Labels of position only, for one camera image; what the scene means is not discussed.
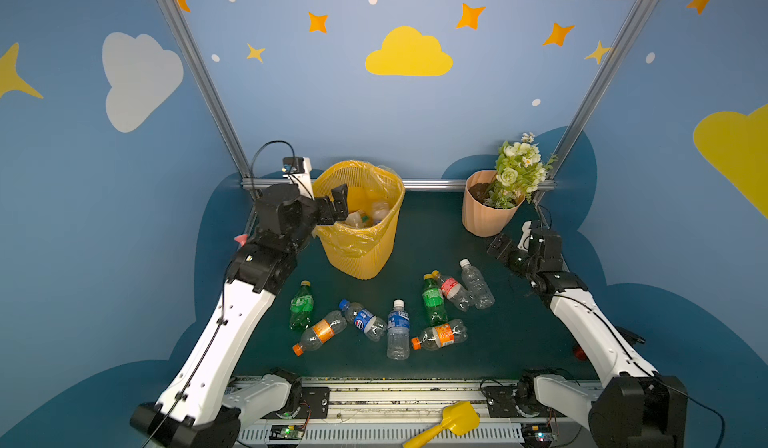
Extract clear crushed bottle green cap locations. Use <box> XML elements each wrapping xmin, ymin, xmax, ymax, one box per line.
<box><xmin>344</xmin><ymin>210</ymin><xmax>369</xmax><ymax>229</ymax></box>

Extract water bottle blue label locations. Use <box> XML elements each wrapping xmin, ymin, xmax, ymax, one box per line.
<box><xmin>370</xmin><ymin>200</ymin><xmax>391</xmax><ymax>224</ymax></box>
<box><xmin>387</xmin><ymin>299</ymin><xmax>410</xmax><ymax>361</ymax></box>

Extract clear bottle white cap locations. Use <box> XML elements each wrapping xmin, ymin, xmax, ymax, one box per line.
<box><xmin>459</xmin><ymin>259</ymin><xmax>495</xmax><ymax>309</ymax></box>

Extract clear bottle orange label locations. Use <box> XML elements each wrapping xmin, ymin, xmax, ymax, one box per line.
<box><xmin>292</xmin><ymin>310</ymin><xmax>347</xmax><ymax>357</ymax></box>
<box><xmin>411</xmin><ymin>319</ymin><xmax>468</xmax><ymax>351</ymax></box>

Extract pepsi bottle blue cap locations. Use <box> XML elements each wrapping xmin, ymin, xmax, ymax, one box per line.
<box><xmin>339</xmin><ymin>299</ymin><xmax>387</xmax><ymax>342</ymax></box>

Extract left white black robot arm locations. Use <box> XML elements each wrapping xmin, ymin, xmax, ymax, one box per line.
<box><xmin>130</xmin><ymin>184</ymin><xmax>348</xmax><ymax>447</ymax></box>

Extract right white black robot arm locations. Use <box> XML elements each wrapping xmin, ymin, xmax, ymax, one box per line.
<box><xmin>488</xmin><ymin>222</ymin><xmax>688</xmax><ymax>447</ymax></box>

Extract yellow mesh waste bin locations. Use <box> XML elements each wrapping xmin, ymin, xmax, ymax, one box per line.
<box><xmin>313</xmin><ymin>160</ymin><xmax>405</xmax><ymax>280</ymax></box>

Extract yellow plastic bin liner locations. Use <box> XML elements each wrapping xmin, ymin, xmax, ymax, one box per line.
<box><xmin>313</xmin><ymin>160</ymin><xmax>405</xmax><ymax>257</ymax></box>

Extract ribbed terracotta flower pot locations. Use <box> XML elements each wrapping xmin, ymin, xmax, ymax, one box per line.
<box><xmin>462</xmin><ymin>170</ymin><xmax>525</xmax><ymax>237</ymax></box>

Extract clear bottle pink label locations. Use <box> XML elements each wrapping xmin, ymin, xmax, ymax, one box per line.
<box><xmin>431</xmin><ymin>270</ymin><xmax>474</xmax><ymax>312</ymax></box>

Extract white green artificial flowers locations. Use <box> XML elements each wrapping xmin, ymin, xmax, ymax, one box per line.
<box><xmin>483</xmin><ymin>133</ymin><xmax>557</xmax><ymax>209</ymax></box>

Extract green bottle left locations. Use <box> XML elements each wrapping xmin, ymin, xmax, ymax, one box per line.
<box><xmin>289</xmin><ymin>280</ymin><xmax>314</xmax><ymax>331</ymax></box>

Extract green bottle yellow cap centre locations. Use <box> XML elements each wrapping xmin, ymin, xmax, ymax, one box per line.
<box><xmin>421</xmin><ymin>273</ymin><xmax>448</xmax><ymax>326</ymax></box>

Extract right green circuit board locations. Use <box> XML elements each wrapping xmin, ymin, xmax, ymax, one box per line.
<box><xmin>521</xmin><ymin>424</ymin><xmax>557</xmax><ymax>448</ymax></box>

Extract green circuit board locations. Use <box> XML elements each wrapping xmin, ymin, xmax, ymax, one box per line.
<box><xmin>521</xmin><ymin>424</ymin><xmax>557</xmax><ymax>448</ymax></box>
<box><xmin>269</xmin><ymin>425</ymin><xmax>305</xmax><ymax>441</ymax></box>

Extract yellow toy shovel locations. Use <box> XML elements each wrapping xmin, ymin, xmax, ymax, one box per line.
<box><xmin>403</xmin><ymin>401</ymin><xmax>480</xmax><ymax>448</ymax></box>

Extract left green circuit board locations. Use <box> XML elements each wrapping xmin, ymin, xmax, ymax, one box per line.
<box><xmin>269</xmin><ymin>425</ymin><xmax>305</xmax><ymax>441</ymax></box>

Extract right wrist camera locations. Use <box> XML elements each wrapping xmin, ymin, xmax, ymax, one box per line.
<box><xmin>518</xmin><ymin>221</ymin><xmax>532</xmax><ymax>251</ymax></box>

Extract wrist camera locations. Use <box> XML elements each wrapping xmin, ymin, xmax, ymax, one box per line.
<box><xmin>518</xmin><ymin>221</ymin><xmax>532</xmax><ymax>251</ymax></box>
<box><xmin>282</xmin><ymin>156</ymin><xmax>314</xmax><ymax>199</ymax></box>

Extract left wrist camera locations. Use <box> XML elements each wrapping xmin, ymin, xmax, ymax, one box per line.
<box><xmin>282</xmin><ymin>156</ymin><xmax>314</xmax><ymax>199</ymax></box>

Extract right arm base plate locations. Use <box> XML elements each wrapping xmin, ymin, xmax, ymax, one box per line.
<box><xmin>480</xmin><ymin>385</ymin><xmax>562</xmax><ymax>418</ymax></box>

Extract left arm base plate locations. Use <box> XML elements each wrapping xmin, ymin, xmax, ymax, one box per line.
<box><xmin>263</xmin><ymin>386</ymin><xmax>330</xmax><ymax>419</ymax></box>

